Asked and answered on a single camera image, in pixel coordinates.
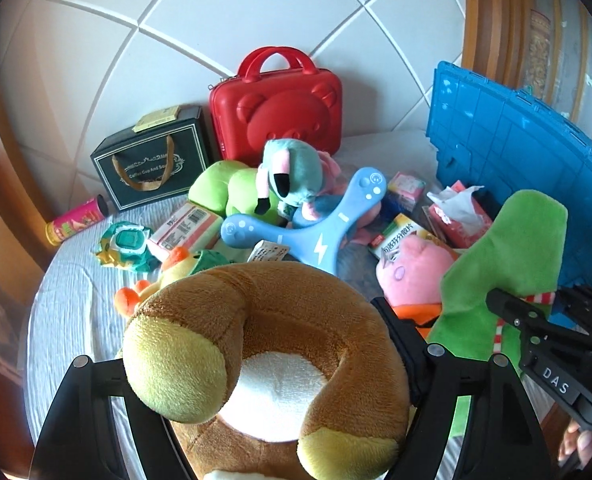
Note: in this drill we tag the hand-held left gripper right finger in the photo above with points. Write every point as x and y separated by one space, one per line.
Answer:
401 336

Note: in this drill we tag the small pink box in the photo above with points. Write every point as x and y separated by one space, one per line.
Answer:
405 187

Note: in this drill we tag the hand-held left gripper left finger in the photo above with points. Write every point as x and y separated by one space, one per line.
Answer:
105 376

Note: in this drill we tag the wooden headboard frame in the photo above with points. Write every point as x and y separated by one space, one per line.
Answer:
6 160

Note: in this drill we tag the brown plush neck pillow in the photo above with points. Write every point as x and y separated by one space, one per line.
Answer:
276 300

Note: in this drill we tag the yellow duck plush toy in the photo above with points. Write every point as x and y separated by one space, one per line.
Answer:
176 274

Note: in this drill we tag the patterned curtain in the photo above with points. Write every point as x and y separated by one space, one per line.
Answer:
575 60

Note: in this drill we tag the white paper tag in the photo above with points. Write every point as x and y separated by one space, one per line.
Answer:
268 251

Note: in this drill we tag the person's right hand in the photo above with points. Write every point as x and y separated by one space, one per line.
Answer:
581 442

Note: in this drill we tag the blue three-armed plastic toy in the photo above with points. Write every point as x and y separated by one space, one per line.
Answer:
326 230

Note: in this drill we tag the pink cylindrical can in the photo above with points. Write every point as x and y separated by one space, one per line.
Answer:
76 220

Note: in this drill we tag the lime green plush toy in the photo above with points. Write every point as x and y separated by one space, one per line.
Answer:
216 185

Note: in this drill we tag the green plush toy striped scarf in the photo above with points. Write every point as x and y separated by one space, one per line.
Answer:
505 240

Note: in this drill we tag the teal toy watch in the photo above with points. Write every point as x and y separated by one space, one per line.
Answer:
126 245

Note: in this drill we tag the white padded headboard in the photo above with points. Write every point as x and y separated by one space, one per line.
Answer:
176 60

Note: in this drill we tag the dark green gift box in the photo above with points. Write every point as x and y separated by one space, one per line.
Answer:
146 155

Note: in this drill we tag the teal flamingo plush toy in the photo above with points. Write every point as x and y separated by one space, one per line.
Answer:
296 165

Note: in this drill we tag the pink pig plush toy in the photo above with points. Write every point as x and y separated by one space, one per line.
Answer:
415 270

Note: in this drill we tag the red bear suitcase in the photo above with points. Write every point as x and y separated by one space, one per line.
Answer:
286 115

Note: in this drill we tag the yellow green carton box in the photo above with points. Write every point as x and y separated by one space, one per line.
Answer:
395 232

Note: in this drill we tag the blue plastic crate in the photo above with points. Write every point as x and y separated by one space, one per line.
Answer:
525 135

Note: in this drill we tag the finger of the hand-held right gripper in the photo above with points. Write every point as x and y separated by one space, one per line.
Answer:
515 310
590 310

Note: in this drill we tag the red tissue pack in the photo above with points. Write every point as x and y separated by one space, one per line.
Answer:
468 232

